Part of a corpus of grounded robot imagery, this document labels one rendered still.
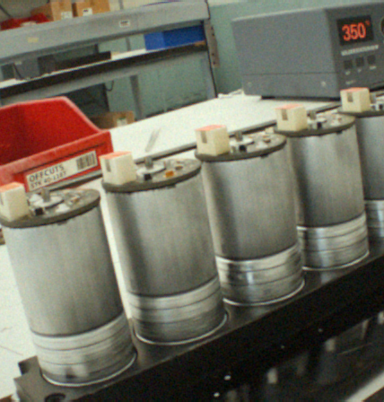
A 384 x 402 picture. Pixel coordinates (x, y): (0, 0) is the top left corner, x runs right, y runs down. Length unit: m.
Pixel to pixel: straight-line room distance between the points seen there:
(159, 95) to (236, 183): 5.88
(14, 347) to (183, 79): 6.06
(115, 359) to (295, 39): 0.55
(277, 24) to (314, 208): 0.51
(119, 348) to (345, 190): 0.08
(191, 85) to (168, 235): 6.18
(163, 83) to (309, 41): 5.46
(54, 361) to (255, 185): 0.07
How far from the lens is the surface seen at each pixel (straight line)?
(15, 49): 2.76
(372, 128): 0.21
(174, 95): 6.18
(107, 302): 0.15
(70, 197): 0.16
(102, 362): 0.16
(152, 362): 0.16
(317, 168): 0.19
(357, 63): 0.67
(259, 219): 0.17
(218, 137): 0.17
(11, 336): 0.25
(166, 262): 0.16
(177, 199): 0.16
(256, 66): 0.73
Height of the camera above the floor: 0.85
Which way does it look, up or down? 15 degrees down
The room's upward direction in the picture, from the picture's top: 10 degrees counter-clockwise
